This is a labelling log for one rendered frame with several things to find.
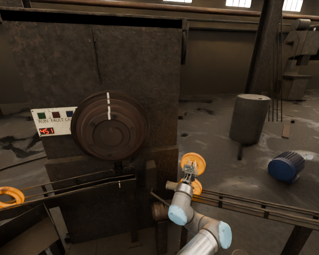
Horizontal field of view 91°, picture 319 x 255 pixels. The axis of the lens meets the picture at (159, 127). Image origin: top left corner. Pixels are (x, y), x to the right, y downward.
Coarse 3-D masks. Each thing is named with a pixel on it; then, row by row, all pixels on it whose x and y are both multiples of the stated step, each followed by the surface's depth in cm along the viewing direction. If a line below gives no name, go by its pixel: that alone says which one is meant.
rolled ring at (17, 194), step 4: (0, 188) 98; (4, 188) 99; (8, 188) 99; (12, 188) 101; (0, 192) 98; (4, 192) 98; (8, 192) 99; (12, 192) 99; (16, 192) 101; (20, 192) 103; (16, 196) 101; (20, 196) 102; (16, 200) 102; (20, 200) 103; (0, 204) 102; (4, 204) 104; (8, 204) 105; (12, 204) 105
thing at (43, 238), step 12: (24, 216) 88; (36, 216) 93; (48, 216) 98; (0, 228) 82; (12, 228) 86; (24, 228) 90; (36, 228) 92; (48, 228) 92; (0, 240) 83; (12, 240) 87; (24, 240) 86; (36, 240) 86; (48, 240) 85; (0, 252) 82; (12, 252) 81; (24, 252) 81; (36, 252) 81
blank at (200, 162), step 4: (184, 156) 98; (188, 156) 97; (192, 156) 96; (196, 156) 95; (200, 156) 96; (184, 160) 99; (192, 160) 97; (196, 160) 96; (200, 160) 95; (204, 160) 97; (200, 164) 96; (204, 164) 95; (200, 168) 97; (204, 168) 96; (200, 172) 98
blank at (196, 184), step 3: (195, 180) 104; (195, 183) 103; (198, 183) 104; (195, 186) 104; (198, 186) 103; (201, 186) 105; (195, 189) 105; (198, 189) 104; (201, 189) 104; (195, 192) 106; (198, 192) 105; (192, 195) 108
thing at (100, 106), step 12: (96, 108) 86; (120, 108) 88; (132, 108) 92; (84, 120) 87; (132, 120) 93; (84, 132) 89; (144, 132) 100; (84, 144) 94; (96, 156) 99; (120, 156) 103
